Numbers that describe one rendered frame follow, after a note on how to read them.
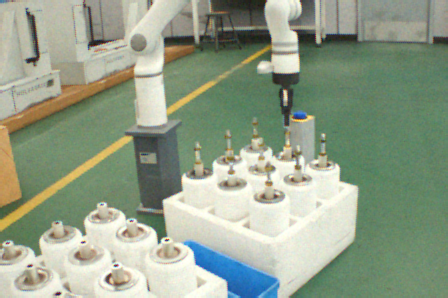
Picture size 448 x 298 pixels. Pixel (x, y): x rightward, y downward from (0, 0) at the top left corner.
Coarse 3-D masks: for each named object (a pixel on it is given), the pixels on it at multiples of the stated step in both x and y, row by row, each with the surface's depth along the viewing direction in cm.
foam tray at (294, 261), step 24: (168, 216) 126; (192, 216) 118; (216, 216) 115; (312, 216) 112; (336, 216) 119; (216, 240) 114; (240, 240) 108; (264, 240) 103; (288, 240) 104; (312, 240) 112; (336, 240) 123; (264, 264) 104; (288, 264) 106; (312, 264) 115; (288, 288) 109
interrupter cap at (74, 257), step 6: (78, 246) 90; (90, 246) 90; (96, 246) 90; (72, 252) 88; (78, 252) 88; (96, 252) 88; (102, 252) 88; (72, 258) 86; (78, 258) 86; (84, 258) 86; (90, 258) 86; (96, 258) 86; (78, 264) 84; (84, 264) 84
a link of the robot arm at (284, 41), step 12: (276, 0) 113; (288, 0) 114; (276, 12) 114; (288, 12) 114; (276, 24) 116; (288, 24) 115; (276, 36) 118; (288, 36) 117; (276, 48) 119; (288, 48) 118
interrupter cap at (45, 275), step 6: (24, 270) 82; (42, 270) 82; (48, 270) 82; (18, 276) 80; (24, 276) 80; (42, 276) 81; (48, 276) 80; (18, 282) 78; (24, 282) 79; (36, 282) 79; (42, 282) 78; (48, 282) 78; (18, 288) 77; (24, 288) 76; (30, 288) 77; (36, 288) 77
